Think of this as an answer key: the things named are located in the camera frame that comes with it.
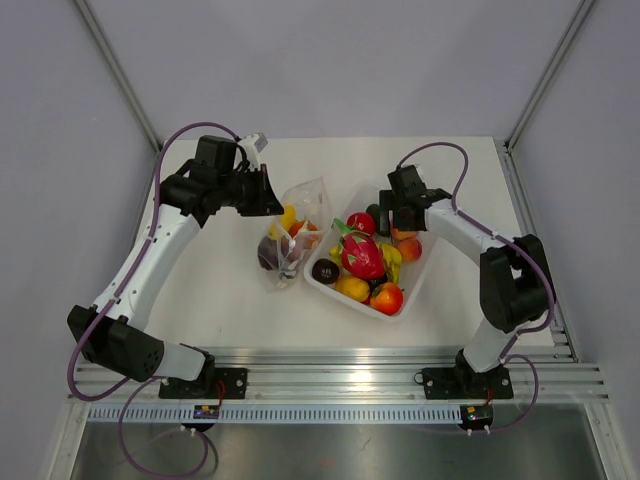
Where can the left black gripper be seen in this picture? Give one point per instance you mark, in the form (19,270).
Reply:
(266,203)

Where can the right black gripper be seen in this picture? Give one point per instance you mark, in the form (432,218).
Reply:
(390,202)

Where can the orange peach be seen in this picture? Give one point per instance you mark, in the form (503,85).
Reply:
(402,233)
(410,249)

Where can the orange pumpkin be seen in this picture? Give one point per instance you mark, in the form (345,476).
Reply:
(303,228)

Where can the clear zip top bag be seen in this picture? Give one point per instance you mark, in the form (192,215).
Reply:
(311,202)

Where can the dark red plum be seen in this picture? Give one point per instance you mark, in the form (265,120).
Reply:
(268,253)

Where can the purple eggplant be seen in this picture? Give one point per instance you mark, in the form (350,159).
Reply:
(293,250)

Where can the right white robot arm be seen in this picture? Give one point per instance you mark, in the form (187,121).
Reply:
(515,288)

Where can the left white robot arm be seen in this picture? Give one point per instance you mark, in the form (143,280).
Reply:
(111,332)

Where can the green avocado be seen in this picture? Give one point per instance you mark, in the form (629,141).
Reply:
(375,215)

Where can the red tomato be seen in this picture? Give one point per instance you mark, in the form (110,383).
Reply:
(363,222)

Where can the white plastic basket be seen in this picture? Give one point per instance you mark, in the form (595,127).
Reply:
(412,275)

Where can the pink dragon fruit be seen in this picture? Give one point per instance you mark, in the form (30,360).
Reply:
(357,252)

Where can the dark purple mangosteen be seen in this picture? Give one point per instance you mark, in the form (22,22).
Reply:
(325,271)

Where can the red orange persimmon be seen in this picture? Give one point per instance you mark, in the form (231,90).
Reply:
(387,298)

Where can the yellow lemon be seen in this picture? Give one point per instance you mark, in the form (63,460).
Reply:
(353,287)

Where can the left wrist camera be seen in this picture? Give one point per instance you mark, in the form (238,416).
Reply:
(253,145)

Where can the right black mount plate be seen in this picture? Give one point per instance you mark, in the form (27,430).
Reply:
(451,383)

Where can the black mount plate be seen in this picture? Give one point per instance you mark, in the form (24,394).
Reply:
(220,382)
(451,383)

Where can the left black mount plate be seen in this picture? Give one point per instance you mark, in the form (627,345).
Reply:
(220,382)

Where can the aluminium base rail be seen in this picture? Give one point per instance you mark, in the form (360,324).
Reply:
(388,375)

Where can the right aluminium frame post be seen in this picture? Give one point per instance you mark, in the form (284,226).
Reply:
(559,55)

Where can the aluminium frame post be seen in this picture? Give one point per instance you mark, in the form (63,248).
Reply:
(559,55)
(106,51)

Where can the left aluminium frame post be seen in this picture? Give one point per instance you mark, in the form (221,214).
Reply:
(106,51)

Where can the white slotted cable duct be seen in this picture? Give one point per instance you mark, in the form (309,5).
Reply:
(277,414)

